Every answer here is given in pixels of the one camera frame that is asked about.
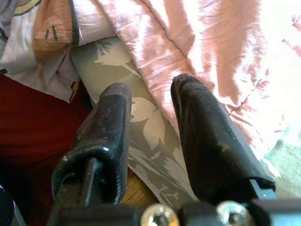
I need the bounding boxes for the pink cartoon print blanket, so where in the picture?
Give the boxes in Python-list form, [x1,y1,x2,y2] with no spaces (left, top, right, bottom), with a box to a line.
[0,0,118,102]

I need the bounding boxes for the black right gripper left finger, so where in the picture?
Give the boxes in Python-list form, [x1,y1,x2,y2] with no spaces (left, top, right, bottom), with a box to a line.
[48,82,133,207]

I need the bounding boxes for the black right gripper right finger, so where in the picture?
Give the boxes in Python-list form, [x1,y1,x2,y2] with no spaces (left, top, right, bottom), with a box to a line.
[170,74,276,203]

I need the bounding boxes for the beige floral bedspread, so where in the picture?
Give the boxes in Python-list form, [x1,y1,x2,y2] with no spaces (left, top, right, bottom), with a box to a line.
[70,0,301,208]

